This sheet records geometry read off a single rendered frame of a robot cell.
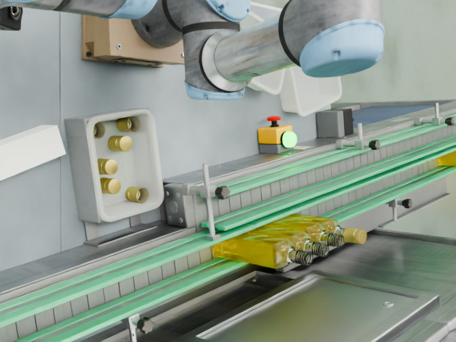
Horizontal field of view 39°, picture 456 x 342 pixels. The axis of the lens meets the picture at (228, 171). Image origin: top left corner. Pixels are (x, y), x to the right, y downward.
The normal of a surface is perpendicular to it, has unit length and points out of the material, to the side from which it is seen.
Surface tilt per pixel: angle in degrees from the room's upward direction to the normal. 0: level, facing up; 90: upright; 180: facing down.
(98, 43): 90
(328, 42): 71
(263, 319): 90
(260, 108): 0
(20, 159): 0
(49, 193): 0
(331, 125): 90
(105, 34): 90
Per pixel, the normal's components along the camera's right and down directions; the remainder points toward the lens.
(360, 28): 0.28, 0.06
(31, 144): 0.71, 0.05
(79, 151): -0.69, 0.19
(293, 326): -0.10, -0.98
